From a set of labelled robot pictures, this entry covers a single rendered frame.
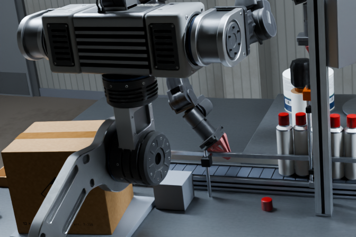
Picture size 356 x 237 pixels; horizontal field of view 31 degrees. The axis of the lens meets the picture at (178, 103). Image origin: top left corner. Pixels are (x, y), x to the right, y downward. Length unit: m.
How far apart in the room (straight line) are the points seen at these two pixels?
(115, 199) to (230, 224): 0.35
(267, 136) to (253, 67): 2.45
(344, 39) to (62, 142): 0.84
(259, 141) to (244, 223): 0.50
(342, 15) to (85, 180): 0.78
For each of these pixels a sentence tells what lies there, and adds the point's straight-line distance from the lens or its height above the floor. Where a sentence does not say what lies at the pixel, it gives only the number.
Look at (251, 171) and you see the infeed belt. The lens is 2.12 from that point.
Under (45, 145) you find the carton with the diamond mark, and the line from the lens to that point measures 1.90.
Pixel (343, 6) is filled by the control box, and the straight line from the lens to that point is 1.72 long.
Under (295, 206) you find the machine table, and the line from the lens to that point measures 2.01.
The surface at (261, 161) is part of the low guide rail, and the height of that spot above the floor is 0.91.
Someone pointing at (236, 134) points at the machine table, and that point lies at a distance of 2.55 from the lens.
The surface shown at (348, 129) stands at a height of 1.05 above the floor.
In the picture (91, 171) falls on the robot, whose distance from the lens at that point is 1.60.
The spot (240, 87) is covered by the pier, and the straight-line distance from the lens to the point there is 4.90.
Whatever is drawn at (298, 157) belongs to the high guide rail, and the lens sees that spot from 2.01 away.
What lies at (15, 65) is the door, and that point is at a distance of 6.34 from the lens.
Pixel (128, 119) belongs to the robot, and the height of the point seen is 1.26.
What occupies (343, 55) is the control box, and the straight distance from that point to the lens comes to 1.75.
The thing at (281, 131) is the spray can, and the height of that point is 1.03.
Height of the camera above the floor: 1.80
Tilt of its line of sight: 19 degrees down
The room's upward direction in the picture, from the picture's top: 7 degrees counter-clockwise
